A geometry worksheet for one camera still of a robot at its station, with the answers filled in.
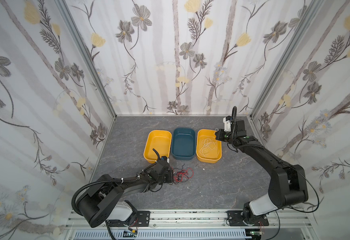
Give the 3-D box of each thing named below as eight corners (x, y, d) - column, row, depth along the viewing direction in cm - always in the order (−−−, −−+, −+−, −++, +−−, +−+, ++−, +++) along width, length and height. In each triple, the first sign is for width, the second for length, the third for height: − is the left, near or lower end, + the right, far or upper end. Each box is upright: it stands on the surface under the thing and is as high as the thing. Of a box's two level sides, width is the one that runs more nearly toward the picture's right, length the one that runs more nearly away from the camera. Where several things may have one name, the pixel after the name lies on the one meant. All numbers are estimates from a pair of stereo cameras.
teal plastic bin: (170, 160, 97) (170, 156, 93) (171, 133, 112) (171, 128, 107) (196, 161, 97) (197, 156, 93) (194, 133, 112) (194, 128, 107)
